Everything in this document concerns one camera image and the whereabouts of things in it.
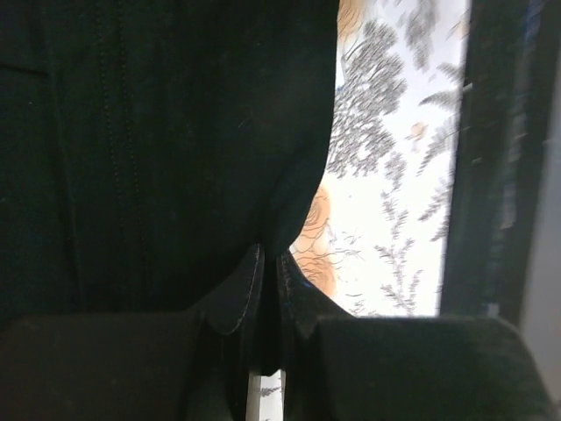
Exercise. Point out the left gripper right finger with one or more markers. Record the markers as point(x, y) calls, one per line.
point(302, 307)

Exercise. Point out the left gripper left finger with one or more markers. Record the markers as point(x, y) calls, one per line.
point(223, 379)

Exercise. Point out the black t shirt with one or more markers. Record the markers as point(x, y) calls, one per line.
point(146, 146)

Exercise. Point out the floral table mat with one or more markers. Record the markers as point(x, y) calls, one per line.
point(374, 238)

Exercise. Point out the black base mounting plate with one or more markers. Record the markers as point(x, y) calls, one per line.
point(510, 70)

